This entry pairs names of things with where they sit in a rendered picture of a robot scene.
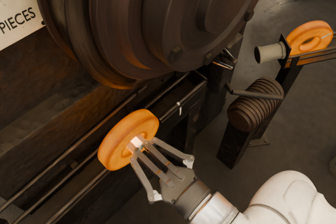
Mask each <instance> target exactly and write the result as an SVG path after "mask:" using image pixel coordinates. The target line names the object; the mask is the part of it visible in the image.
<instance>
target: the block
mask: <svg viewBox="0 0 336 224"><path fill-rule="evenodd" d="M242 42H243V36H242V35H241V34H240V33H237V34H236V36H235V37H234V38H233V39H232V41H231V42H230V43H229V44H228V45H227V46H226V47H225V48H226V49H227V50H228V51H229V52H230V54H231V55H232V56H233V57H234V58H235V59H238V56H239V52H240V49H241V45H242ZM213 60H216V61H219V62H221V63H224V64H226V65H229V66H231V67H233V69H232V71H230V70H228V69H226V68H223V67H221V66H218V65H216V64H214V63H213ZM235 66H236V64H232V62H231V61H229V60H228V59H226V58H224V57H223V56H221V55H220V54H218V55H217V56H216V57H214V58H213V59H212V61H211V63H210V64H209V65H203V66H201V67H200V68H199V73H200V74H202V75H203V76H204V77H206V78H207V84H206V87H207V88H209V89H210V90H211V91H213V92H214V93H215V94H219V93H220V92H222V91H223V90H224V89H225V88H226V87H225V83H226V82H229V83H231V80H232V76H233V73H234V69H235Z"/></svg>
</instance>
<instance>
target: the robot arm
mask: <svg viewBox="0 0 336 224"><path fill-rule="evenodd" d="M143 147H144V150H146V151H147V152H148V153H149V154H150V155H151V156H152V157H153V158H154V159H155V160H156V161H157V162H158V163H159V164H160V165H161V166H162V167H163V168H164V169H165V171H166V173H163V172H162V171H161V170H160V169H159V168H158V167H157V166H156V165H155V164H153V163H152V162H151V161H150V160H149V159H148V158H147V157H146V156H145V155H144V154H143V153H142V152H141V150H142V149H143ZM126 148H127V149H128V150H129V151H130V152H131V153H132V154H133V155H132V157H131V158H130V164H131V166H132V168H133V170H134V171H135V173H136V175H137V177H138V178H139V180H140V182H141V184H142V185H143V187H144V189H145V191H146V192H147V197H148V202H149V204H151V205H152V204H154V202H159V201H163V202H164V203H167V204H169V205H171V206H172V207H173V208H174V209H175V210H176V211H177V212H178V213H179V214H180V215H181V216H182V217H183V219H184V220H187V219H189V220H190V221H189V223H188V224H336V209H335V208H333V207H332V206H331V205H330V204H329V203H328V202H327V201H326V199H325V198H324V196H323V194H321V193H319V192H317V190H316V188H315V186H314V184H313V183H312V182H311V180H310V179H309V178H308V177H307V176H306V175H304V174H302V173H300V172H298V171H294V170H286V171H282V172H279V173H277V174H275V175H273V176H272V177H271V178H269V179H268V180H267V181H266V182H265V183H264V184H263V185H262V186H261V187H260V188H259V190H258V191H257V192H256V193H255V195H254V196H253V198H252V199H251V201H250V203H249V206H248V207H247V209H246V210H245V211H244V212H243V213H241V212H240V211H238V209H237V208H236V207H235V206H233V205H232V204H231V203H230V202H229V201H228V200H227V199H226V198H224V197H223V196H222V195H221V194H220V193H219V192H218V191H216V192H215V193H214V194H213V195H211V189H209V188H208V187H207V186H206V185H205V184H204V183H203V182H202V181H201V180H200V179H199V178H198V177H197V176H196V175H195V172H194V170H193V169H192V167H193V163H194V159H195V157H194V156H193V155H190V154H185V153H183V152H181V151H179V150H177V149H176V148H174V147H172V146H170V145H169V144H167V143H165V142H163V141H162V140H160V139H158V138H156V137H153V138H152V139H150V140H146V139H145V138H144V137H143V136H141V135H140V134H139V135H137V136H136V137H134V138H133V139H132V140H131V141H130V142H129V143H128V144H127V146H126ZM156 148H157V149H158V150H160V151H162V152H164V153H165V154H167V155H169V156H170V157H172V158H174V159H176V160H177V161H179V162H181V163H183V165H184V166H186V167H182V166H174V165H173V164H172V163H171V162H170V161H168V160H167V159H166V158H165V157H164V156H163V155H162V154H161V153H160V152H159V151H158V150H157V149H156ZM138 160H139V161H140V162H141V163H142V164H143V165H144V166H145V167H146V168H147V169H148V170H149V171H150V172H151V173H152V174H153V175H154V176H155V178H156V179H157V180H158V181H159V187H160V193H161V194H158V192H157V191H156V190H153V188H152V186H151V184H150V182H149V180H148V179H147V177H146V175H145V174H144V172H143V170H142V168H141V167H140V165H139V163H138Z"/></svg>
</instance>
